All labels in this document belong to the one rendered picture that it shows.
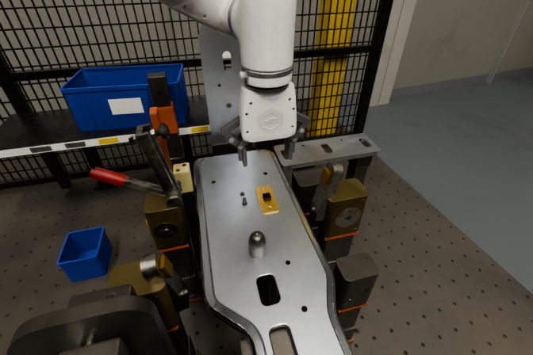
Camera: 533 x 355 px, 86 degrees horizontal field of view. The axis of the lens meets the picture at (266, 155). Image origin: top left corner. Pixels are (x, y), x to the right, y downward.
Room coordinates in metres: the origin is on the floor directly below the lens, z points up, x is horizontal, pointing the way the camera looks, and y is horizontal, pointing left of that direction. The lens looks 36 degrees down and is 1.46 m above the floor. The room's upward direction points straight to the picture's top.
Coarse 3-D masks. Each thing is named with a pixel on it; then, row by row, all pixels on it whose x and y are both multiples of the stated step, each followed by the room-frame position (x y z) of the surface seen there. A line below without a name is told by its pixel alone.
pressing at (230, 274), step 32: (224, 160) 0.61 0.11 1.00; (256, 160) 0.61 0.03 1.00; (224, 192) 0.49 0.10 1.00; (288, 192) 0.49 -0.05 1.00; (224, 224) 0.39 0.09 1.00; (256, 224) 0.39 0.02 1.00; (288, 224) 0.39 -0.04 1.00; (224, 256) 0.32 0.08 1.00; (288, 256) 0.32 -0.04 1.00; (320, 256) 0.32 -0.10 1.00; (224, 288) 0.25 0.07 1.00; (256, 288) 0.25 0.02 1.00; (288, 288) 0.25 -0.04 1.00; (320, 288) 0.25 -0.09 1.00; (224, 320) 0.20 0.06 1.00; (256, 320) 0.20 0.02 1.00; (288, 320) 0.20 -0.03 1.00; (320, 320) 0.20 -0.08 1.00; (256, 352) 0.16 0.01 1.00; (320, 352) 0.16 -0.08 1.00; (352, 352) 0.16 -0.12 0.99
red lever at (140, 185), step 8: (96, 168) 0.39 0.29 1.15; (96, 176) 0.38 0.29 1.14; (104, 176) 0.38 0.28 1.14; (112, 176) 0.39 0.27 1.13; (120, 176) 0.39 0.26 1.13; (120, 184) 0.38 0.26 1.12; (128, 184) 0.39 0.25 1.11; (136, 184) 0.39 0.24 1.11; (144, 184) 0.40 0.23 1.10; (152, 184) 0.41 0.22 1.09; (152, 192) 0.40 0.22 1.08; (160, 192) 0.40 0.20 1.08
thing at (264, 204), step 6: (264, 186) 0.50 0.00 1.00; (258, 192) 0.48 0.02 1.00; (264, 192) 0.48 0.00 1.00; (270, 192) 0.48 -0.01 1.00; (258, 198) 0.46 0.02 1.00; (264, 198) 0.45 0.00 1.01; (270, 198) 0.46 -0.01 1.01; (264, 204) 0.44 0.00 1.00; (270, 204) 0.44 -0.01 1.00; (276, 204) 0.44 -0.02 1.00; (264, 210) 0.43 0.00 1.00; (270, 210) 0.43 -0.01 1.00; (276, 210) 0.43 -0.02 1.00
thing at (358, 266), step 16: (352, 256) 0.32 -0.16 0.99; (368, 256) 0.32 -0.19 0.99; (336, 272) 0.30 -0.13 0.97; (352, 272) 0.29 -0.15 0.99; (368, 272) 0.29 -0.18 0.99; (336, 288) 0.29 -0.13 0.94; (352, 288) 0.28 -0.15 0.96; (368, 288) 0.28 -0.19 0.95; (336, 304) 0.28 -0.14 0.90; (352, 304) 0.28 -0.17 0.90; (352, 320) 0.29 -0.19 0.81
